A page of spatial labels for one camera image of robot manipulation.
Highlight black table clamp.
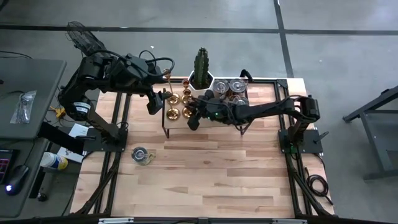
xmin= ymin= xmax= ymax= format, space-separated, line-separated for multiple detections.
xmin=239 ymin=68 xmax=254 ymax=82

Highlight green cactus plant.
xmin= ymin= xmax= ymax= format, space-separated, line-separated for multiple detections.
xmin=193 ymin=47 xmax=211 ymax=90

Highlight silver bracket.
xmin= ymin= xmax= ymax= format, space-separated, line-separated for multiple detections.
xmin=98 ymin=217 xmax=134 ymax=224
xmin=272 ymin=218 xmax=308 ymax=224

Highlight yellow plug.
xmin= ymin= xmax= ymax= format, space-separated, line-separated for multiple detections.
xmin=49 ymin=105 xmax=67 ymax=119

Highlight clear plastic bag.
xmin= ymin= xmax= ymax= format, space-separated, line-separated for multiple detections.
xmin=9 ymin=90 xmax=37 ymax=124

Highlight black device purple lights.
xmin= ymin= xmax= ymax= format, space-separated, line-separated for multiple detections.
xmin=0 ymin=149 xmax=15 ymax=184

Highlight black floor fan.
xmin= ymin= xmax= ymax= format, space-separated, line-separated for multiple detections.
xmin=65 ymin=20 xmax=108 ymax=58

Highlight grey side desk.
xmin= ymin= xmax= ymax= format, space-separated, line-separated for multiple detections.
xmin=0 ymin=57 xmax=68 ymax=218

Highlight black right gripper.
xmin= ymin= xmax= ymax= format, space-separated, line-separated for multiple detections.
xmin=187 ymin=90 xmax=237 ymax=131

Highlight wooden shelf black metal frame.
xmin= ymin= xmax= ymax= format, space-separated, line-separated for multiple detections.
xmin=160 ymin=81 xmax=253 ymax=139

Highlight medium gold candlestick holder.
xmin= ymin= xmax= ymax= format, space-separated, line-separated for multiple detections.
xmin=165 ymin=93 xmax=182 ymax=121

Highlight black metal table frame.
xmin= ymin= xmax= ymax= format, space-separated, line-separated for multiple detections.
xmin=70 ymin=76 xmax=336 ymax=224

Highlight tall gold candlestick holder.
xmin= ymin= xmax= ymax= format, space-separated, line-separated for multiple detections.
xmin=163 ymin=68 xmax=182 ymax=106

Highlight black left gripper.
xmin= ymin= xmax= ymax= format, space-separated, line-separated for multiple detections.
xmin=141 ymin=81 xmax=172 ymax=116

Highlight white hexagonal plant pot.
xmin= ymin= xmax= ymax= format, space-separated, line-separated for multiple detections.
xmin=186 ymin=70 xmax=216 ymax=92

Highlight black coiled cable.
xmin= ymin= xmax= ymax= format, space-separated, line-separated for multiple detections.
xmin=303 ymin=167 xmax=335 ymax=207

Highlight black metal stand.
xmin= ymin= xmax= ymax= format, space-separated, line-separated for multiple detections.
xmin=341 ymin=85 xmax=398 ymax=181

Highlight white paper sheet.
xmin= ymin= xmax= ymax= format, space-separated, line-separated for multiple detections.
xmin=55 ymin=123 xmax=91 ymax=165

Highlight white canister yellow lid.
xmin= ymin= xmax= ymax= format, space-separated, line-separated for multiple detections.
xmin=39 ymin=151 xmax=69 ymax=171

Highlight clear candle jar yellow tag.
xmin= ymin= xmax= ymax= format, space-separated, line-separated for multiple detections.
xmin=130 ymin=146 xmax=156 ymax=167

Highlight black computer mouse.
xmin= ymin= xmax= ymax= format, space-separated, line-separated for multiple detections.
xmin=4 ymin=164 xmax=29 ymax=197

